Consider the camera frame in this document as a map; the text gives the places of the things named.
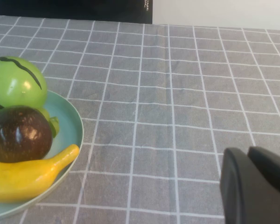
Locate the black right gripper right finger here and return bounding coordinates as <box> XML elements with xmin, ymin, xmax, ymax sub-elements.
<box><xmin>247</xmin><ymin>146</ymin><xmax>280</xmax><ymax>195</ymax></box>

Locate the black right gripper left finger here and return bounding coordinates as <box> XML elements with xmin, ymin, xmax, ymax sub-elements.
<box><xmin>220</xmin><ymin>147</ymin><xmax>280</xmax><ymax>224</ymax></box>

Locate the yellow toy banana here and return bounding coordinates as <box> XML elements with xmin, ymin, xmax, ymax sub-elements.
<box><xmin>0</xmin><ymin>144</ymin><xmax>80</xmax><ymax>203</ymax></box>

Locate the grey white-checked tablecloth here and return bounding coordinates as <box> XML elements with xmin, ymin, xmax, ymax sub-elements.
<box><xmin>0</xmin><ymin>15</ymin><xmax>280</xmax><ymax>224</ymax></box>

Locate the light green round plate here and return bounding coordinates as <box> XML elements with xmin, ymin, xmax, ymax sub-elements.
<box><xmin>0</xmin><ymin>90</ymin><xmax>85</xmax><ymax>221</ymax></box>

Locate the small green toy fruit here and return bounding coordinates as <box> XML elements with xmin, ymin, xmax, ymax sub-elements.
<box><xmin>38</xmin><ymin>106</ymin><xmax>60</xmax><ymax>138</ymax></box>

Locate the dark brown round toy fruit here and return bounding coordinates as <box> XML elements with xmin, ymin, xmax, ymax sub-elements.
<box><xmin>0</xmin><ymin>105</ymin><xmax>54</xmax><ymax>163</ymax></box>

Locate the black box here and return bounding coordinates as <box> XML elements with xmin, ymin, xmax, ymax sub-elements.
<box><xmin>0</xmin><ymin>0</ymin><xmax>154</xmax><ymax>24</ymax></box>

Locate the green striped toy melon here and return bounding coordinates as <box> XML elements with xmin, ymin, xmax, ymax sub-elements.
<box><xmin>0</xmin><ymin>56</ymin><xmax>49</xmax><ymax>117</ymax></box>

